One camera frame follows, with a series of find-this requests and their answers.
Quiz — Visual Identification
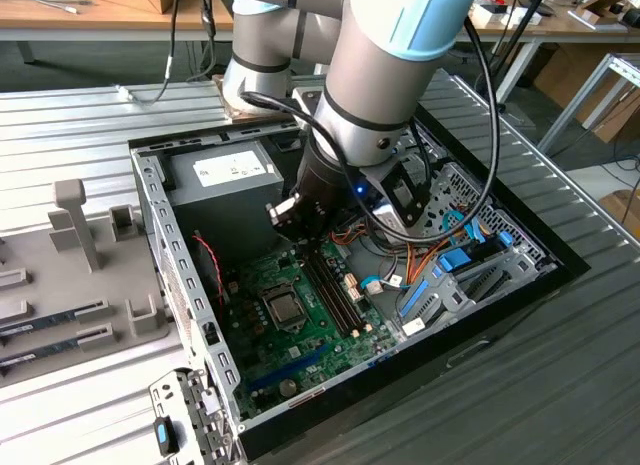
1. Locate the grey power supply unit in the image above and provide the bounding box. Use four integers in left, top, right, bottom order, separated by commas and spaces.
164, 147, 286, 251

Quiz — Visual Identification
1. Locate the black RAM slot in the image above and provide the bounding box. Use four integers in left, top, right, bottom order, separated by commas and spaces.
314, 248, 369, 333
303, 252, 357, 339
308, 250, 362, 336
320, 245, 375, 330

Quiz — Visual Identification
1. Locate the metal socket cover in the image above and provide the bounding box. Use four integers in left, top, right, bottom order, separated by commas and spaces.
258, 283, 307, 334

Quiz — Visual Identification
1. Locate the black case fan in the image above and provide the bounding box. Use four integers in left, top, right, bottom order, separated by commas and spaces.
192, 229, 231, 306

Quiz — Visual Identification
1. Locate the blue disk carrier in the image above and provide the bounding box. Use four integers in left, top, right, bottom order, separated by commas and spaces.
398, 228, 517, 319

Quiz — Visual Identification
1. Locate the green motherboard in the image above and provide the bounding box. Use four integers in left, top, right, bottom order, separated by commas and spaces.
222, 239, 409, 421

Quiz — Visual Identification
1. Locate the blue expansion slot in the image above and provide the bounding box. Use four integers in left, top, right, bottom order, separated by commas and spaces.
249, 342, 331, 391

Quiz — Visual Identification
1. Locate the grey disk bay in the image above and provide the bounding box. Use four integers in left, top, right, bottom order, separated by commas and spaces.
397, 242, 561, 336

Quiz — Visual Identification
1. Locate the black PC case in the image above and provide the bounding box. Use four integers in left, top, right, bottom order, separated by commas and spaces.
127, 102, 594, 461

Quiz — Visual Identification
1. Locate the grey parts rack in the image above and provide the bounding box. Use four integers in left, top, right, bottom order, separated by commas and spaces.
0, 178, 184, 386

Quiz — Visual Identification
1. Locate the small white box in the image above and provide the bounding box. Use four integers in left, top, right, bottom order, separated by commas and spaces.
472, 0, 544, 29

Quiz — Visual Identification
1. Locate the black stand pole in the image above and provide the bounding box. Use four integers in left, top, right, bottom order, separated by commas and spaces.
487, 0, 551, 106

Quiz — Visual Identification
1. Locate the wooden desk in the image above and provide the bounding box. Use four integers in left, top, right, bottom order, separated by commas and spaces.
0, 0, 236, 42
452, 0, 640, 106

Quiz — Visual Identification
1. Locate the teal latch tab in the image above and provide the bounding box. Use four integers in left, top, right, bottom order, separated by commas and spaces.
152, 417, 179, 457

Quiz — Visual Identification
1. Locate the small cardboard box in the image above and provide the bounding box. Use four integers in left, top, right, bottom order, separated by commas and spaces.
597, 188, 640, 236

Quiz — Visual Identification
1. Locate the large cardboard box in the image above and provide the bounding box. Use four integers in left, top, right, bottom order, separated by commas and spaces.
532, 44, 640, 144

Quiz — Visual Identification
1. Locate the dark blue RAM stick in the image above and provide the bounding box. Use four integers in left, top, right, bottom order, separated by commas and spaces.
0, 309, 81, 339
0, 337, 81, 371

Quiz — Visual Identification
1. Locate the open cardboard box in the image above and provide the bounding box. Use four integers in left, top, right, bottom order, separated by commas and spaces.
574, 0, 640, 32

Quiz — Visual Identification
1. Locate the red orange wire bundle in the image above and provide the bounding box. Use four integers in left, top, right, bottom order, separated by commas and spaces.
332, 219, 374, 246

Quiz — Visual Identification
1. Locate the white wrist camera black mount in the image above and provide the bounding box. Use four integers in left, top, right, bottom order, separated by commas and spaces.
357, 162, 434, 229

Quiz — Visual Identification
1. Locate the red fan wire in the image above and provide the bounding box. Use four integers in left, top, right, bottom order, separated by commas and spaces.
192, 234, 224, 301

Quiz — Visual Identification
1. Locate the blue SATA wire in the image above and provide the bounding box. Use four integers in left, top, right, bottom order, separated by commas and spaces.
442, 209, 489, 244

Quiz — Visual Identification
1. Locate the thick black camera cable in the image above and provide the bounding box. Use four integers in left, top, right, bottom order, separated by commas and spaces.
239, 4, 501, 246

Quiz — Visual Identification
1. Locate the grey dangling cable with plug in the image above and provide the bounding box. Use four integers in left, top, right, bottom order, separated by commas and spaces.
113, 0, 181, 107

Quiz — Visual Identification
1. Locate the grey card retention bracket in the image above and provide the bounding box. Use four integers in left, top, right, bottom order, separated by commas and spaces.
148, 367, 246, 465

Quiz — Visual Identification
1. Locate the aluminium shelf frame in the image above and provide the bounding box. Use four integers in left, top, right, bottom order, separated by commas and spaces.
537, 52, 640, 156

